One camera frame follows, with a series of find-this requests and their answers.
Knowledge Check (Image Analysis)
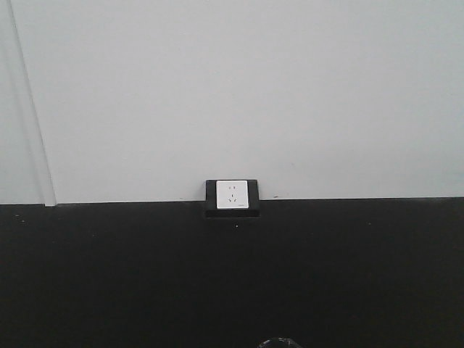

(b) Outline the black socket mounting box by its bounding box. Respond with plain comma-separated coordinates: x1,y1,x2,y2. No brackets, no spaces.
204,179,260,218

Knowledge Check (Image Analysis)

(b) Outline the dark round object bottom edge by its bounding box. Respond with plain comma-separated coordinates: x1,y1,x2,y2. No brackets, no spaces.
257,337,301,348

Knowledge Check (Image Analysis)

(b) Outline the white wall power socket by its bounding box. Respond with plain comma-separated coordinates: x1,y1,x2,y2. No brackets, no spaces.
216,181,249,210

